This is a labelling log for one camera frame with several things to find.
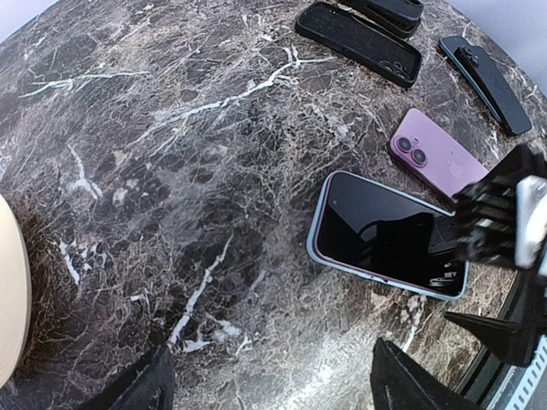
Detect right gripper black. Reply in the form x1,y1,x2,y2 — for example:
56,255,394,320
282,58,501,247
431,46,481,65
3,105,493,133
442,143,546,367

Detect light blue phone case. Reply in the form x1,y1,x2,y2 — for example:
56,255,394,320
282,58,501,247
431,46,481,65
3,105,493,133
306,169,470,302

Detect beige round plate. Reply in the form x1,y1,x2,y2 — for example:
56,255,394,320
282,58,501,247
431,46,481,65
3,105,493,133
0,199,32,384

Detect white cable duct strip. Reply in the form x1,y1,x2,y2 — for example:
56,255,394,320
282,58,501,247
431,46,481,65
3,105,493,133
487,336,546,410

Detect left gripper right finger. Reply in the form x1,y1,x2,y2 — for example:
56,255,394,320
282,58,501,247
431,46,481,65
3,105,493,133
370,337,479,410

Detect black phone case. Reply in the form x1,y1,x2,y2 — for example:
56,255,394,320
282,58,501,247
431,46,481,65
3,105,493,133
340,0,424,39
295,2,422,88

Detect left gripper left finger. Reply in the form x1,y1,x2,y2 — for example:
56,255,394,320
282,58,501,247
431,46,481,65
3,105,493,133
78,344,175,409

